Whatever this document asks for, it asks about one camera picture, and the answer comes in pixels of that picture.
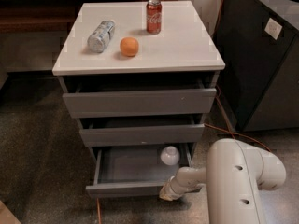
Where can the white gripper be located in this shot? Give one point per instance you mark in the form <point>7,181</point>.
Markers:
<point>172,187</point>

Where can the grey bottom drawer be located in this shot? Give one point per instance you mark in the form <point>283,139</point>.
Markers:
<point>133,171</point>

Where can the grey drawer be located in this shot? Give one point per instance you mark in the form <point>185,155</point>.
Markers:
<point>95,97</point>
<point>147,130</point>
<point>133,171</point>

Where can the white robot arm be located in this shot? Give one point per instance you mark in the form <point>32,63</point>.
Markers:
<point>234,174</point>

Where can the grey middle drawer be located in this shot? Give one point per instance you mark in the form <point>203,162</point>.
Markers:
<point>147,130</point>

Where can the grey top drawer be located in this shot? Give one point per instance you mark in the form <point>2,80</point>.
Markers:
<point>95,97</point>

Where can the white top drawer cabinet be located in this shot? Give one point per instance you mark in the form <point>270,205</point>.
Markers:
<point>183,48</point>

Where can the orange fruit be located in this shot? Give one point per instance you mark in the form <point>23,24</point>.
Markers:
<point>129,46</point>

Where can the silver lying can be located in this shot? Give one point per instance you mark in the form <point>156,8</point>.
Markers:
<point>101,36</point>

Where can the red cola can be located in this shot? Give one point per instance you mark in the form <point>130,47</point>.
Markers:
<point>154,16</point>

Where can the dark grey cabinet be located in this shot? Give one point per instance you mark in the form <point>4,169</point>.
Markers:
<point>260,81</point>

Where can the white label sticker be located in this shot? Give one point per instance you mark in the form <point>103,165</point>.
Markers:
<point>273,28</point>

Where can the dark wooden bench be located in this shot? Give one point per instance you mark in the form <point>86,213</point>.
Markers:
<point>43,15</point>

